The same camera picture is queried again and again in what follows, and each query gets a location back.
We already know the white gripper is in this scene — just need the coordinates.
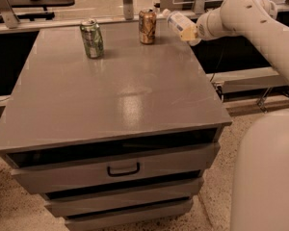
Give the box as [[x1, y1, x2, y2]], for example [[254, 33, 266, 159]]
[[180, 11, 223, 46]]

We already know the blue plastic bottle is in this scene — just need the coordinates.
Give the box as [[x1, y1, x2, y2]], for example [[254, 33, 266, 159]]
[[162, 9, 195, 36]]

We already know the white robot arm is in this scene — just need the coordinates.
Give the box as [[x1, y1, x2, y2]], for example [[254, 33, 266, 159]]
[[182, 0, 289, 231]]

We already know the orange soda can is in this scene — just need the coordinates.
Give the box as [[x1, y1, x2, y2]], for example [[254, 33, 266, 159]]
[[139, 8, 156, 44]]

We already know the green soda can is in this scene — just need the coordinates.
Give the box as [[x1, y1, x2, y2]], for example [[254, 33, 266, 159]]
[[80, 18, 104, 59]]

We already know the grey side bench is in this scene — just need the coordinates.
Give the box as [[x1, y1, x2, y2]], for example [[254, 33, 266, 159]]
[[207, 67, 287, 93]]

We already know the top drawer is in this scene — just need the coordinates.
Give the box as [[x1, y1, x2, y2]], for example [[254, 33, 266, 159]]
[[12, 142, 220, 194]]

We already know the drawer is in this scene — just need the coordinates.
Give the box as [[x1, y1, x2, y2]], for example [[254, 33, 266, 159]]
[[65, 197, 193, 231], [12, 142, 220, 194], [45, 177, 203, 217]]

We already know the grey drawer cabinet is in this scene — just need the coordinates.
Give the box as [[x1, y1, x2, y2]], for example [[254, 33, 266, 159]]
[[0, 18, 233, 231]]

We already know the middle drawer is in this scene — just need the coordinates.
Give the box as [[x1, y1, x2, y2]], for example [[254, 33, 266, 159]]
[[45, 177, 203, 217]]

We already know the bottom drawer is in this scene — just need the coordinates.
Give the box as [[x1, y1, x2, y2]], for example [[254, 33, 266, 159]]
[[65, 197, 193, 231]]

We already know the black hanging cable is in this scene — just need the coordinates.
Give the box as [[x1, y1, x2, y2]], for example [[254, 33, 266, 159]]
[[208, 41, 225, 83]]

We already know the black drawer handle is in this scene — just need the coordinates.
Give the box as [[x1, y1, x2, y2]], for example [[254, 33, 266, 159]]
[[107, 163, 141, 177]]

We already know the grey metal rail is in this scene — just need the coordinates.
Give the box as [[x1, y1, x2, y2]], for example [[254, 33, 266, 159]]
[[0, 3, 289, 36]]

